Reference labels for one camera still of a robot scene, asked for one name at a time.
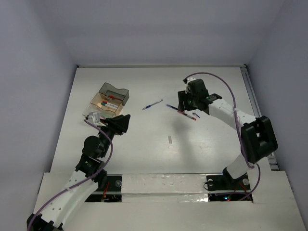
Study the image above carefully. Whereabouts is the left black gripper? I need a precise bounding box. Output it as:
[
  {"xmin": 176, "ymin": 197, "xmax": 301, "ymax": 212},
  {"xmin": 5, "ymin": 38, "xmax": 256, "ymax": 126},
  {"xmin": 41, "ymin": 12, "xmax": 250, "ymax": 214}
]
[{"xmin": 96, "ymin": 114, "xmax": 129, "ymax": 157}]

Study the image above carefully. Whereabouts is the long red pen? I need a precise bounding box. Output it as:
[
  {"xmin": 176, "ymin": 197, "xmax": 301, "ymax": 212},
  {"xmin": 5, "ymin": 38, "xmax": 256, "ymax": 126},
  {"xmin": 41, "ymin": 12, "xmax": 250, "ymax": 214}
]
[{"xmin": 177, "ymin": 111, "xmax": 196, "ymax": 121}]

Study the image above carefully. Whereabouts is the green highlighter marker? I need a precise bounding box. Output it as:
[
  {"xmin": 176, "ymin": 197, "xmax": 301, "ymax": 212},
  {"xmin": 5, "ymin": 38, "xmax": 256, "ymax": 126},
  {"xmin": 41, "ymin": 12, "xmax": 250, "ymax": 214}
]
[{"xmin": 100, "ymin": 114, "xmax": 110, "ymax": 119}]

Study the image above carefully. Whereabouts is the teal capped white pen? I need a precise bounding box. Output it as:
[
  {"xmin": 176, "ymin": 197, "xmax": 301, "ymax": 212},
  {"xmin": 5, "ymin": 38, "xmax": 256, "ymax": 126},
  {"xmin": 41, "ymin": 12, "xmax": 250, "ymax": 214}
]
[{"xmin": 101, "ymin": 102, "xmax": 118, "ymax": 108}]

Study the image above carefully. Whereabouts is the red gel pen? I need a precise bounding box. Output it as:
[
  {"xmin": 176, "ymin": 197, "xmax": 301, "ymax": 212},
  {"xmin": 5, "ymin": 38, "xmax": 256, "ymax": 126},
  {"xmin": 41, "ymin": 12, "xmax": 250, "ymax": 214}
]
[{"xmin": 107, "ymin": 95, "xmax": 122, "ymax": 101}]

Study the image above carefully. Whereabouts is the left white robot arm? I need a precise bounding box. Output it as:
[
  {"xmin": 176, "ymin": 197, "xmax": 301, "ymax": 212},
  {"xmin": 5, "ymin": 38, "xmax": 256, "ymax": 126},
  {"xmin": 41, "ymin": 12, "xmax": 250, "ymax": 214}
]
[{"xmin": 26, "ymin": 115, "xmax": 131, "ymax": 231}]

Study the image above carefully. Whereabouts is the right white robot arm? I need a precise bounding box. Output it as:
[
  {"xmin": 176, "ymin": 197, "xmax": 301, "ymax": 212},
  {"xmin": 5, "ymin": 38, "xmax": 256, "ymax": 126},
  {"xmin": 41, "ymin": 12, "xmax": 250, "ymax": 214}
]
[{"xmin": 178, "ymin": 77, "xmax": 278, "ymax": 189}]

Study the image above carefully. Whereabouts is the blue gel pen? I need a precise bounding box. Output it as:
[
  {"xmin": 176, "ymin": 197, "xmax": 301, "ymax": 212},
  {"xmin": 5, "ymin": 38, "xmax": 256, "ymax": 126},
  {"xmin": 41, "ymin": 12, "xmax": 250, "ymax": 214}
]
[{"xmin": 166, "ymin": 104, "xmax": 179, "ymax": 111}]

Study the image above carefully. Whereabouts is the clear plastic container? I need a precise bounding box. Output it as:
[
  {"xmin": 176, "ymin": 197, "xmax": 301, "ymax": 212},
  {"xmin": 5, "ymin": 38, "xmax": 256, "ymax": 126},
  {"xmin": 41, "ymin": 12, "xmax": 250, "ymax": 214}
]
[{"xmin": 82, "ymin": 103, "xmax": 116, "ymax": 118}]

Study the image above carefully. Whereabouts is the blue ballpoint pen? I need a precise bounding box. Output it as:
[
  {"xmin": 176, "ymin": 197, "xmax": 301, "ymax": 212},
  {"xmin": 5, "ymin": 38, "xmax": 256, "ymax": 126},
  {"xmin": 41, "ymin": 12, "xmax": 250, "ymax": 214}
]
[{"xmin": 142, "ymin": 99, "xmax": 163, "ymax": 110}]

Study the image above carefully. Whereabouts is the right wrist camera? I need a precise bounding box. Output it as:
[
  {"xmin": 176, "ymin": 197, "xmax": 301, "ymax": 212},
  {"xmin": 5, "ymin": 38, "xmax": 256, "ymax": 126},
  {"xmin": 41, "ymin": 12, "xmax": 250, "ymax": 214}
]
[{"xmin": 183, "ymin": 77, "xmax": 196, "ymax": 93}]

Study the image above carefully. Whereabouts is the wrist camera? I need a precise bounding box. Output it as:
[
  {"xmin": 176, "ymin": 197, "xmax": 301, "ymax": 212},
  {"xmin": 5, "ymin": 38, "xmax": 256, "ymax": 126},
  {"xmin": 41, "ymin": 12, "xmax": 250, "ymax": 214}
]
[
  {"xmin": 85, "ymin": 111, "xmax": 102, "ymax": 126},
  {"xmin": 183, "ymin": 77, "xmax": 196, "ymax": 93}
]

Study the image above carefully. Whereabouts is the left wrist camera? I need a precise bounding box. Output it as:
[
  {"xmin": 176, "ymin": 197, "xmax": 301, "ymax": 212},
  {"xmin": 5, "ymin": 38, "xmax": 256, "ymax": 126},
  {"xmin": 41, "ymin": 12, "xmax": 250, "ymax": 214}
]
[{"xmin": 85, "ymin": 111, "xmax": 102, "ymax": 126}]

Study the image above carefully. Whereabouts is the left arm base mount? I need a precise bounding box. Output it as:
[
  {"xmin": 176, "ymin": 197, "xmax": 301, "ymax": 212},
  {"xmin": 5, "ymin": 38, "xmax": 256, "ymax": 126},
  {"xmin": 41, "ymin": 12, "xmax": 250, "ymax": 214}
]
[{"xmin": 85, "ymin": 175, "xmax": 122, "ymax": 203}]

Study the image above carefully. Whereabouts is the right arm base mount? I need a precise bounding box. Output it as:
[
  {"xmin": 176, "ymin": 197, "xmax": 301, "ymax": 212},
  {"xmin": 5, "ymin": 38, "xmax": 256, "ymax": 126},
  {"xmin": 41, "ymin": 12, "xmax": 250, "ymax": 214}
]
[{"xmin": 203, "ymin": 170, "xmax": 253, "ymax": 202}]

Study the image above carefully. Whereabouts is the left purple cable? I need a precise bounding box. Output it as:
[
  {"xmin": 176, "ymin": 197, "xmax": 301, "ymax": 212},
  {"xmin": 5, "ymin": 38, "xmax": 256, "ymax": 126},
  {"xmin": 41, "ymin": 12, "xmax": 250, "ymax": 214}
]
[{"xmin": 26, "ymin": 119, "xmax": 114, "ymax": 231}]

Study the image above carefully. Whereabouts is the aluminium side rail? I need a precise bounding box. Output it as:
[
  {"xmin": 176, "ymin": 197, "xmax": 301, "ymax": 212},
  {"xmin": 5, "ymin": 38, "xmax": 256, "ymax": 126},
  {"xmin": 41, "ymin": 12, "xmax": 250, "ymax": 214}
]
[{"xmin": 240, "ymin": 66, "xmax": 278, "ymax": 164}]

